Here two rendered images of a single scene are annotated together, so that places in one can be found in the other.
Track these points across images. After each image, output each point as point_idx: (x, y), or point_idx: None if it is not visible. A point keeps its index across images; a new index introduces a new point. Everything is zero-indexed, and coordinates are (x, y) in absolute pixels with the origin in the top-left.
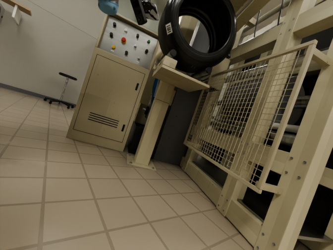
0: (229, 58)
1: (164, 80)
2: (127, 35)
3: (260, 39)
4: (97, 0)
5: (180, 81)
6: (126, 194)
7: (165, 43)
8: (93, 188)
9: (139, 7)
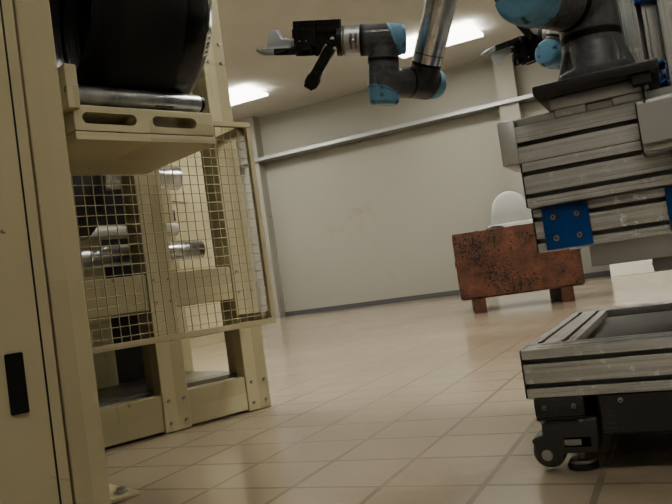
0: None
1: (83, 150)
2: None
3: None
4: (397, 93)
5: (128, 160)
6: (300, 444)
7: (177, 65)
8: (348, 448)
9: (326, 67)
